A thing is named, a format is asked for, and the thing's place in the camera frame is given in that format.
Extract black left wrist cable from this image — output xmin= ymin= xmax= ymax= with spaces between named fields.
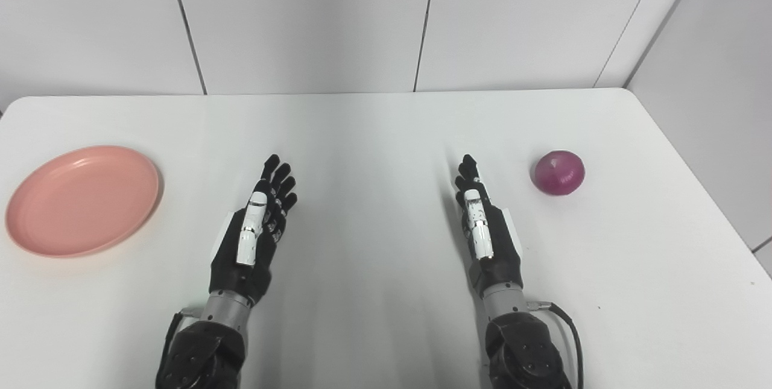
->
xmin=158 ymin=311 xmax=201 ymax=373

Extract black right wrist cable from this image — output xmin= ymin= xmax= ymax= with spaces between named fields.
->
xmin=526 ymin=300 xmax=584 ymax=389

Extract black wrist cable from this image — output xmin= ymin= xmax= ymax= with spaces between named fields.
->
xmin=158 ymin=311 xmax=201 ymax=373
xmin=526 ymin=300 xmax=584 ymax=389

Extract purple red onion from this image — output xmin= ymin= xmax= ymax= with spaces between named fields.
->
xmin=530 ymin=150 xmax=586 ymax=197

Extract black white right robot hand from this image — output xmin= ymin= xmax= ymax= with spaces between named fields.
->
xmin=454 ymin=154 xmax=524 ymax=300

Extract pink round plate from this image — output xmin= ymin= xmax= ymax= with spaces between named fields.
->
xmin=5 ymin=145 xmax=163 ymax=258

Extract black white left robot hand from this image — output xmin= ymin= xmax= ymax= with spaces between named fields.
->
xmin=209 ymin=154 xmax=298 ymax=305

